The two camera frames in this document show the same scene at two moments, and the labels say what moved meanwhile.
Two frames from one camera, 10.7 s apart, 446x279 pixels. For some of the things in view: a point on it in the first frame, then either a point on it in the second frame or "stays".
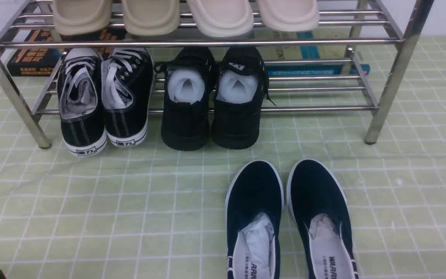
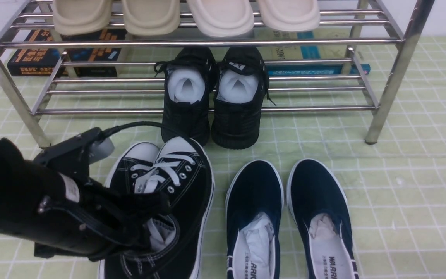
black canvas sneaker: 80,101 to 131,169
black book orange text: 42,62 stays
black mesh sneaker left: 190,74 stays
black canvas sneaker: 127,83 to 176,238
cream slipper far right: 290,15 stays
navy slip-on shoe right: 319,203 stays
